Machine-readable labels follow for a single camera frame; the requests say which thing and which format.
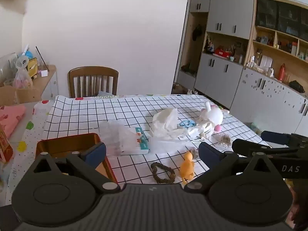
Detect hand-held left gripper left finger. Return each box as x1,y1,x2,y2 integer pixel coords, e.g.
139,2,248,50
30,142,122,194

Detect teal and white box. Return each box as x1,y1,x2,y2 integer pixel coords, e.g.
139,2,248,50
120,127,151,156

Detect plastic bag of snacks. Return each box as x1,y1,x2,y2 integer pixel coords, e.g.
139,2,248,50
13,55,33,89

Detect red toy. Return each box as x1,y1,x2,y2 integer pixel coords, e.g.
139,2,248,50
214,48,231,58

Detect reed diffuser sticks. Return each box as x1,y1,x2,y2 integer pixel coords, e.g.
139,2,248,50
36,46,50,73

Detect grey and wood wall cabinet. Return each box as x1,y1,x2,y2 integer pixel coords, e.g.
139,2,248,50
175,0,308,137

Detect orange dinosaur toy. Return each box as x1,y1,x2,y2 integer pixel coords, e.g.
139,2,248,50
179,150,196,185

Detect black bag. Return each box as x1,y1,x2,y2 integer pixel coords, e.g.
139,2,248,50
289,80,306,93

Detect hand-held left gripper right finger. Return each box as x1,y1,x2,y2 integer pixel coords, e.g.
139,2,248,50
184,141,277,194

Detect white patterned cloth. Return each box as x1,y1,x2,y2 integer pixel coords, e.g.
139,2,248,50
188,120,216,142

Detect brown bead bracelet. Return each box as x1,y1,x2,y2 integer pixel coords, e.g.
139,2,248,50
151,162,176,184

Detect black grid white tablecloth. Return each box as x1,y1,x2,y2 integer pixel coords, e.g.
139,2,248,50
47,94,272,186

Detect light wood side cabinet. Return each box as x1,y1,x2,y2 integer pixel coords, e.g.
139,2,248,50
0,64,58,107

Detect white plush bunny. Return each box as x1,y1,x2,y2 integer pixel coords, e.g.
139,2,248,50
197,101,230,133

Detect red bottle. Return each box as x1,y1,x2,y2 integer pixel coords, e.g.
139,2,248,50
278,63,287,82

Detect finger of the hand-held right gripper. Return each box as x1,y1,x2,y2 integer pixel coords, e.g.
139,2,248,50
261,130,292,146
232,138,299,159

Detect pink cloth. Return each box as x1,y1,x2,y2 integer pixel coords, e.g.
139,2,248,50
0,105,26,139

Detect blue face mask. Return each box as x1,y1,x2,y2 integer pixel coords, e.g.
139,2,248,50
177,120,197,128

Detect wooden chair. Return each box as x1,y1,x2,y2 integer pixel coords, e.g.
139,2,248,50
68,67,119,99

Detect orange carton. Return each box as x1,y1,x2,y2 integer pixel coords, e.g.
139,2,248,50
0,124,14,163

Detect red rectangular box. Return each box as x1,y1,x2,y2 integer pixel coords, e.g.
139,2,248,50
36,133,118,184

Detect cardboard box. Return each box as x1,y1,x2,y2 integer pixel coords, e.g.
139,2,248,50
0,85,42,106

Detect white plastic bag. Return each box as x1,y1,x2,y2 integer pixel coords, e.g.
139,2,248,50
150,108,201,142

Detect clear plastic bag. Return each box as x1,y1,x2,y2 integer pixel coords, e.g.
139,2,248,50
98,119,154,157

